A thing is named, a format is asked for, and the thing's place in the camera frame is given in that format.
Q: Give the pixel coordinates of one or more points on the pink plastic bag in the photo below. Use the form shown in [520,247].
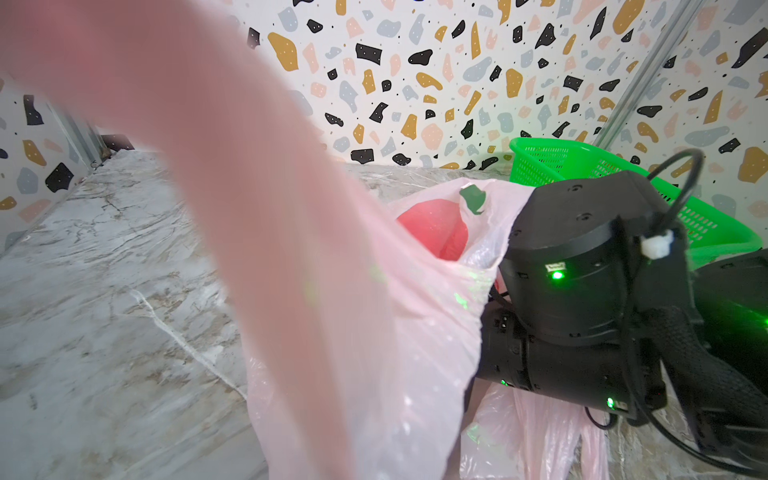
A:
[360,321]

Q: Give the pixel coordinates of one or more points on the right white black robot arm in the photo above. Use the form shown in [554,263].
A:
[600,307]

